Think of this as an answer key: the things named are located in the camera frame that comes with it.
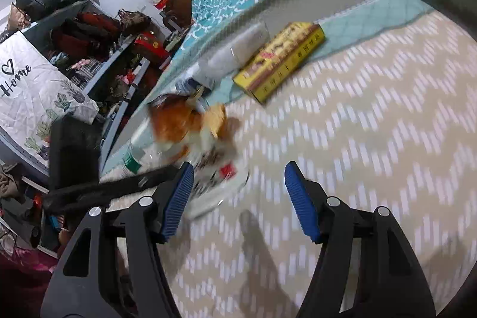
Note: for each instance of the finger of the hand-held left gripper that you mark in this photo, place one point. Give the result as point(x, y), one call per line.
point(111, 188)

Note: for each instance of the white quilted printed cloth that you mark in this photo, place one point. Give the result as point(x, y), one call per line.
point(33, 94)

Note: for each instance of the green label plastic bottle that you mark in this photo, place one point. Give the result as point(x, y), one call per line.
point(134, 159)

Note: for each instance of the zigzag patterned bed cover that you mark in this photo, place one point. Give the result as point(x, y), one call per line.
point(354, 117)

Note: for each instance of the brown handbag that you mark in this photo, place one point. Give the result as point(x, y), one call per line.
point(134, 22)

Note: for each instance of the clear printed plastic wrapper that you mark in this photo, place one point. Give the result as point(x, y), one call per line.
point(220, 180)

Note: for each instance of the red gift box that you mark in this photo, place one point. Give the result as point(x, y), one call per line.
point(151, 46)

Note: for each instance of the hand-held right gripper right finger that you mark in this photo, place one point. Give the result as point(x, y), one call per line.
point(300, 202)

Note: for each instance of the clear plastic bottle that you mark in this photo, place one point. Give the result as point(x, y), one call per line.
point(238, 46)

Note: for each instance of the dark red bag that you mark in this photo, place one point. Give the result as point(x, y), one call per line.
point(85, 33)

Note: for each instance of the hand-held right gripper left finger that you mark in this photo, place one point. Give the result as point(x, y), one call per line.
point(179, 198)

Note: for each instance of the yellow cardboard box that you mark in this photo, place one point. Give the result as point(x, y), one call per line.
point(275, 61)

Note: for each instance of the grey metal shelf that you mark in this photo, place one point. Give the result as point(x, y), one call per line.
point(111, 64)

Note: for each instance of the blue white wrapper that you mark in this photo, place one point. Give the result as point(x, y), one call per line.
point(190, 84)

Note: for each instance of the orange snack bag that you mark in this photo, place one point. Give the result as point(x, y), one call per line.
point(179, 122)

